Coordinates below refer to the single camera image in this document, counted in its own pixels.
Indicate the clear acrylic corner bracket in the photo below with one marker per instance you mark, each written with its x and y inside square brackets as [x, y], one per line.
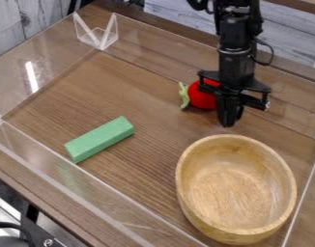
[97, 37]

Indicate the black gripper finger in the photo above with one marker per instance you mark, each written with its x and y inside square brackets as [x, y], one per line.
[226, 110]
[238, 109]

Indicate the green rectangular block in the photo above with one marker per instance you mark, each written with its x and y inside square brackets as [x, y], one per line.
[100, 139]

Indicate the clear acrylic tray wall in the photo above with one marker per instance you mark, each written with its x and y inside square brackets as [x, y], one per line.
[85, 205]

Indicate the red toy strawberry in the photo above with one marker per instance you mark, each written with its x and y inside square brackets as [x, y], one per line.
[194, 97]

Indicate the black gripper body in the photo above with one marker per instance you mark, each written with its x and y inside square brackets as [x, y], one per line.
[249, 87]

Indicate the black metal table frame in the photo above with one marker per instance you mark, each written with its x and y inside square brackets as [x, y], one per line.
[46, 232]

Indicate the wooden bowl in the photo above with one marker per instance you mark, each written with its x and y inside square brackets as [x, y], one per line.
[237, 188]

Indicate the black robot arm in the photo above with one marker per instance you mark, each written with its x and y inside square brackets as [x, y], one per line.
[239, 25]

